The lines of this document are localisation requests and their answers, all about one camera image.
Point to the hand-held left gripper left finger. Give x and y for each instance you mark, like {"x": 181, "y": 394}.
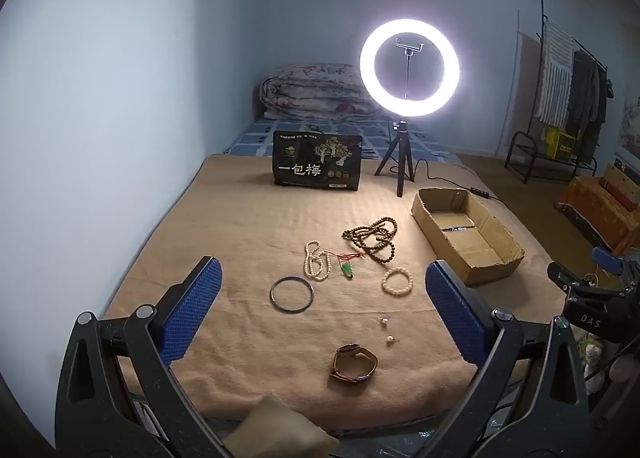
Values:
{"x": 195, "y": 310}

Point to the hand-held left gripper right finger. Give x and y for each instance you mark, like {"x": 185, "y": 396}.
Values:
{"x": 455, "y": 318}

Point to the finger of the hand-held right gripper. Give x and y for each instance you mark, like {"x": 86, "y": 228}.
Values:
{"x": 565, "y": 277}
{"x": 607, "y": 259}

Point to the metal bangle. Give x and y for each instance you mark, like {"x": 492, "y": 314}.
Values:
{"x": 272, "y": 295}

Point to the cardboard box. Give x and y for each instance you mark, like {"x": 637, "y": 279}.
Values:
{"x": 475, "y": 238}

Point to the person's right hand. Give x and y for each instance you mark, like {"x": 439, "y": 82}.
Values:
{"x": 625, "y": 368}

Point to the orange patterned box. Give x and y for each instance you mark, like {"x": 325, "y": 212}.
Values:
{"x": 595, "y": 208}

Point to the yellow box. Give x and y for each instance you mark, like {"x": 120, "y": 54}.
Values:
{"x": 560, "y": 142}

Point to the black shoe rack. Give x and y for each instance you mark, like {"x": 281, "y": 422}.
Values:
{"x": 515, "y": 147}

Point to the small beige cushion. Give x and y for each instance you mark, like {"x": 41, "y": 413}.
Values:
{"x": 280, "y": 430}

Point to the dark hanging clothes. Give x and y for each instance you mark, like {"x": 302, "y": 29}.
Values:
{"x": 587, "y": 97}

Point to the black tripod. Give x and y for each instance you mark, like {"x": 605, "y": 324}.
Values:
{"x": 401, "y": 157}

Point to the white striped hanging garment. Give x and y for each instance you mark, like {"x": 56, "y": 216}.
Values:
{"x": 555, "y": 72}

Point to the black snack bag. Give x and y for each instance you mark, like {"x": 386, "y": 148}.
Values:
{"x": 315, "y": 157}

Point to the blue patterned bedsheet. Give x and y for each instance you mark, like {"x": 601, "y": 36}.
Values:
{"x": 350, "y": 130}

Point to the black clothes rack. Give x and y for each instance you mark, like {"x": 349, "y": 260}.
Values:
{"x": 541, "y": 17}

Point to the folded floral quilt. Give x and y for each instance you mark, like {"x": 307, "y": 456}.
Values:
{"x": 310, "y": 87}

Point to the phone holder clamp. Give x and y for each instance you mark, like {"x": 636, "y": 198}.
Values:
{"x": 410, "y": 45}

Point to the wall picture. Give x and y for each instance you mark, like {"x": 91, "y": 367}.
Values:
{"x": 631, "y": 127}

